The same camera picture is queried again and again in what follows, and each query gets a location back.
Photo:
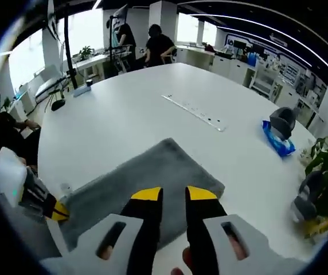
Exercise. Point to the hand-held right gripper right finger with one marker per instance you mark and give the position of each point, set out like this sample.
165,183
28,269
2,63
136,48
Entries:
210,229

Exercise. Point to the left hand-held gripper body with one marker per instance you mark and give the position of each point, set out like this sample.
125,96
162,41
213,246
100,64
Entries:
9,174

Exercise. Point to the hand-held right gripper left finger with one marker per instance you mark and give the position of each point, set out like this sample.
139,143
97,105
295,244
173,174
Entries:
115,246

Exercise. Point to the grey towel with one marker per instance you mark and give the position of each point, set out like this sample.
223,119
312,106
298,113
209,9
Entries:
164,163

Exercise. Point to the person's right hand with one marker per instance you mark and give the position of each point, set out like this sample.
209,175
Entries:
187,259

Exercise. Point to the black computer mouse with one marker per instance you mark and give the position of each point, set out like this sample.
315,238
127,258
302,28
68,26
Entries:
58,105

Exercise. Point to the grey curved object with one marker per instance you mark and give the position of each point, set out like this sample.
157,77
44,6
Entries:
281,121
308,197

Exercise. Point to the pale blue box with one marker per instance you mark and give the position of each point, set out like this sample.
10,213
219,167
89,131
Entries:
81,91

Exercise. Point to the blue packet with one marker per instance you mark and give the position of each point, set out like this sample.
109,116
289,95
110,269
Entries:
280,144

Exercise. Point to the table socket strip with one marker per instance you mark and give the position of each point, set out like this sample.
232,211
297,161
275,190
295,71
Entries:
195,113

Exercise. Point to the white table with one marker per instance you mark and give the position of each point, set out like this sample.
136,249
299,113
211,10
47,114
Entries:
141,114

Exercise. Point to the black stand pole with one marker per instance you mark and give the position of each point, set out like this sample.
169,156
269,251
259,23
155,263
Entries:
70,51

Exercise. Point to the small green plant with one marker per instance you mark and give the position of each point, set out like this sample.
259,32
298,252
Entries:
86,53

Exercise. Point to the white cabinet row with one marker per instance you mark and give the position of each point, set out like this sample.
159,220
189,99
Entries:
232,68

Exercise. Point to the ceiling light strip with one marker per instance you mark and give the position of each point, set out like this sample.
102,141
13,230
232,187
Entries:
267,30

